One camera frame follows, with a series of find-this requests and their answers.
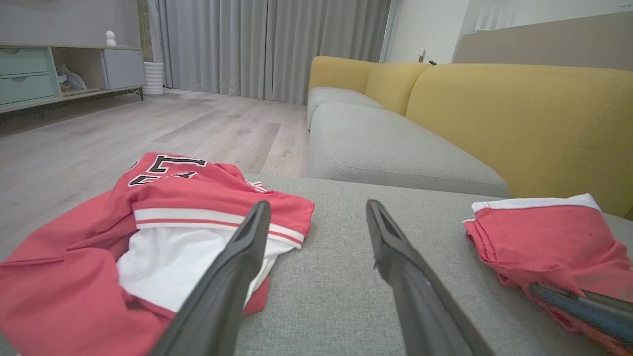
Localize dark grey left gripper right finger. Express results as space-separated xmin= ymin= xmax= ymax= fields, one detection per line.
xmin=366 ymin=199 xmax=496 ymax=356

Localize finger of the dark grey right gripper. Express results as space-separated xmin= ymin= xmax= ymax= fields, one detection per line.
xmin=529 ymin=282 xmax=633 ymax=345

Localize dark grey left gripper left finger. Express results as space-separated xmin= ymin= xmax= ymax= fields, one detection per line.
xmin=147 ymin=200 xmax=272 ymax=356

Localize red shorts with white band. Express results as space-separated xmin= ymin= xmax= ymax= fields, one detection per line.
xmin=463 ymin=193 xmax=633 ymax=356

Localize red jersey with black numbers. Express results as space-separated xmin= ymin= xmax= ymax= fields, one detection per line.
xmin=0 ymin=152 xmax=315 ymax=356

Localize grey sofa with yellow backrest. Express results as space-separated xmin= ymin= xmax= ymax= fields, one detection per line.
xmin=0 ymin=56 xmax=633 ymax=356

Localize white ribbed vase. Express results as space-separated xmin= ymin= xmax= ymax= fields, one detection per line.
xmin=143 ymin=61 xmax=165 ymax=96

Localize grey pleated curtain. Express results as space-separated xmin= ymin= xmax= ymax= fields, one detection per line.
xmin=148 ymin=0 xmax=392 ymax=105

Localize grey and teal TV cabinet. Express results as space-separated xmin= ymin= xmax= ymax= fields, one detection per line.
xmin=0 ymin=42 xmax=147 ymax=114

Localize grey plush toy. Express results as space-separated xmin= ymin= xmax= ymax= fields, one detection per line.
xmin=56 ymin=65 xmax=87 ymax=91

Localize beige partition panel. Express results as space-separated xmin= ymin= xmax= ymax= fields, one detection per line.
xmin=452 ymin=12 xmax=633 ymax=71

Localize white antenna router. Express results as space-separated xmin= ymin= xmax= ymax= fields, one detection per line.
xmin=474 ymin=4 xmax=516 ymax=32

